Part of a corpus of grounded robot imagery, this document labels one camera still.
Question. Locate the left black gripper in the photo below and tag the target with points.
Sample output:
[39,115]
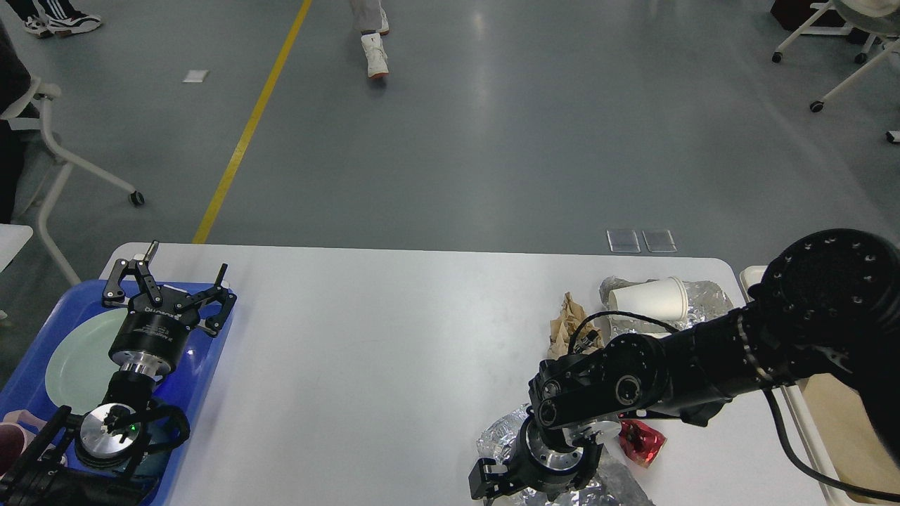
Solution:
[156,328]

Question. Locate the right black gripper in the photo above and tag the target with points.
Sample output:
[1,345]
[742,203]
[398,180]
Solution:
[534,464]

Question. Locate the light green plate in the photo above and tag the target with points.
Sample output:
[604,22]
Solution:
[80,373]

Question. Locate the aluminium foil sheet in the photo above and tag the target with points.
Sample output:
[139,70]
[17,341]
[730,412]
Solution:
[613,483]

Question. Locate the pink home mug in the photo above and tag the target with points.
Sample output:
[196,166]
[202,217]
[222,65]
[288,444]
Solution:
[18,429]

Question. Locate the large brown paper bag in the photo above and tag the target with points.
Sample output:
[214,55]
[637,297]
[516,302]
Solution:
[856,453]

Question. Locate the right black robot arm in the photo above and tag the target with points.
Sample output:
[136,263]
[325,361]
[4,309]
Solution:
[827,303]

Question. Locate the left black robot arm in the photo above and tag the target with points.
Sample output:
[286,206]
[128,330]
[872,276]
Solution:
[100,409]

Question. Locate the blue plastic tray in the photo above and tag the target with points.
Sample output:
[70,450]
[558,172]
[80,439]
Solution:
[185,388]

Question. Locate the dark teal home mug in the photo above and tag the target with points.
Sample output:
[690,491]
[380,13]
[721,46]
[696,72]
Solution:
[165,428]

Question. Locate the red snack wrapper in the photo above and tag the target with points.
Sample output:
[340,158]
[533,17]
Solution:
[639,442]

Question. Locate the white side table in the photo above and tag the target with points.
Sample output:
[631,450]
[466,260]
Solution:
[13,239]

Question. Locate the crumpled brown paper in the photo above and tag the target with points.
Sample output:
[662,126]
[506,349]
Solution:
[562,328]

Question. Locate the lying white paper cup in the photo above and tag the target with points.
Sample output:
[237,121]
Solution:
[664,299]

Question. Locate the small crumpled foil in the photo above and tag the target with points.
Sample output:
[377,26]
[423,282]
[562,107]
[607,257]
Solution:
[706,300]

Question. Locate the person in striped trousers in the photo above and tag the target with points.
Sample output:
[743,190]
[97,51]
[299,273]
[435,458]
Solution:
[44,19]

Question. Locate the person in white shoes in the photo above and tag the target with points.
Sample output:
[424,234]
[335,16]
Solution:
[370,21]

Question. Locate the beige plastic bin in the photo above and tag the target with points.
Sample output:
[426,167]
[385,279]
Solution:
[802,422]

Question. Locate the white chair base right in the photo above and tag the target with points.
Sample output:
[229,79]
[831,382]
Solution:
[870,27]

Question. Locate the white chair frame left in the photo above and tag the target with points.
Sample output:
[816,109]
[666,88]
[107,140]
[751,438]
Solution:
[37,102]

